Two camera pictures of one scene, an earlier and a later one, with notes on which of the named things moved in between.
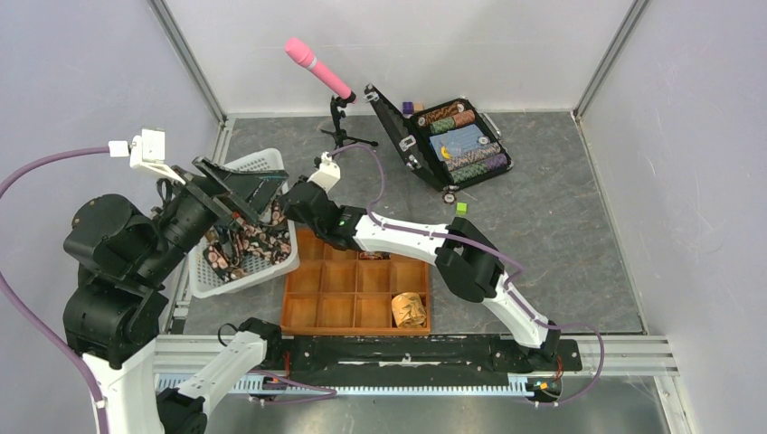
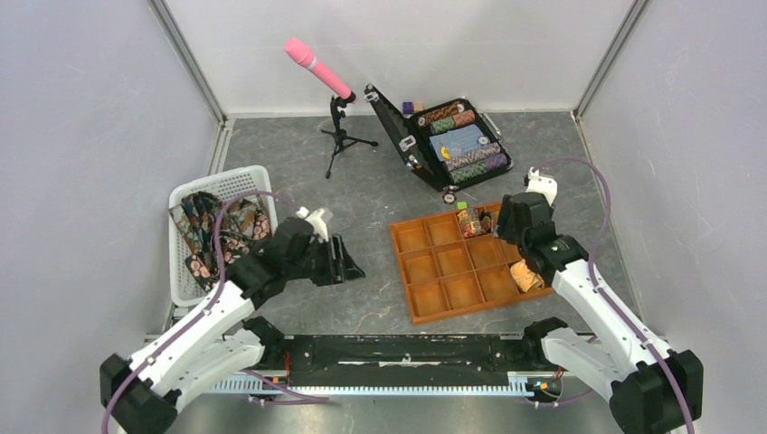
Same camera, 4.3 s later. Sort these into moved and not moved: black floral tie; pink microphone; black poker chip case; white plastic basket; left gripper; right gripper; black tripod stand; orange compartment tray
Moved: left gripper; orange compartment tray; right gripper; black floral tie; white plastic basket
Not moved: pink microphone; black poker chip case; black tripod stand
